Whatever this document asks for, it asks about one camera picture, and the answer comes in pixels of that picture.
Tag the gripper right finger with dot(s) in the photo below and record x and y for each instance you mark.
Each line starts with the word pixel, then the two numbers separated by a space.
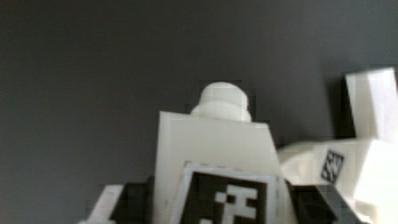
pixel 319 205

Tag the white stool leg front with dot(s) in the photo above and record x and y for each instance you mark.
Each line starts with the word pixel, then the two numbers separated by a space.
pixel 373 103

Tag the white stool leg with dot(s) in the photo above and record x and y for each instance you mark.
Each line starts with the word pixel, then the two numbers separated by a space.
pixel 215 138
pixel 353 164
pixel 373 103

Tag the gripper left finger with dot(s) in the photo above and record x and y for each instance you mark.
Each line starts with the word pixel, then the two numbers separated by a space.
pixel 122 205

